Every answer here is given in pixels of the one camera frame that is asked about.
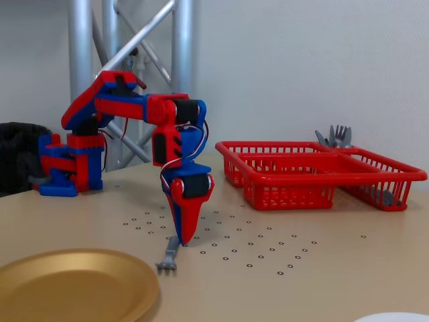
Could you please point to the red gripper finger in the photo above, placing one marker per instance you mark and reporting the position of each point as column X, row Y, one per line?
column 189, row 218

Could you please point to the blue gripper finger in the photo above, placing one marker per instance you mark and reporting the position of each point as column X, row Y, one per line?
column 171, row 208

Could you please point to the blue gripper body black motor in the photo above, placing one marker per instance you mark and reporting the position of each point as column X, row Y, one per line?
column 195, row 185

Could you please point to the gray plastic fork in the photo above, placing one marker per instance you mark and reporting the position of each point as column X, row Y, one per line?
column 169, row 252

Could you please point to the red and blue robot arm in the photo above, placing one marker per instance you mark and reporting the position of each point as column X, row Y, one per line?
column 124, row 107

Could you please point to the gold plastic plate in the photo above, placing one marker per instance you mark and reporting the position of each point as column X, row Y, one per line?
column 73, row 288

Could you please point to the purple-gray plastic fork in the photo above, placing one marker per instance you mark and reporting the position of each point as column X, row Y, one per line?
column 340, row 132

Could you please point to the red plastic dish rack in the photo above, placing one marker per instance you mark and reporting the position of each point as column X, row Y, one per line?
column 288, row 167

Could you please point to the gray plastic knife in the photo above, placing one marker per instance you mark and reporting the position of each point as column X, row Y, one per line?
column 332, row 135
column 321, row 137

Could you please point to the silver metal truss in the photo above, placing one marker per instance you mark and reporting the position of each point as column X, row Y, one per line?
column 182, row 50

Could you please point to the black textured bin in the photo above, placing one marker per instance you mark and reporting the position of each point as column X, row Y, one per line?
column 16, row 157

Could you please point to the dark gray cutlery piece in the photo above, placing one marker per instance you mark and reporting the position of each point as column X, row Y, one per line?
column 385, row 197

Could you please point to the white round disc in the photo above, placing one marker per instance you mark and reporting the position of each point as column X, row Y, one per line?
column 395, row 317

